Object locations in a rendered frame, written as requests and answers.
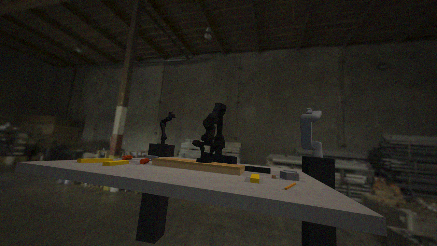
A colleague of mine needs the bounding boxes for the orange-handled awl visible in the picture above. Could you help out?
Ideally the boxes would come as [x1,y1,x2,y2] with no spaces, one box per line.
[117,155,133,160]
[140,158,151,164]

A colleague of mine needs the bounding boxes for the tan rectangular floor panel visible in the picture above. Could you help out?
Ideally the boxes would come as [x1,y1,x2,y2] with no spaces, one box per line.
[152,158,245,176]

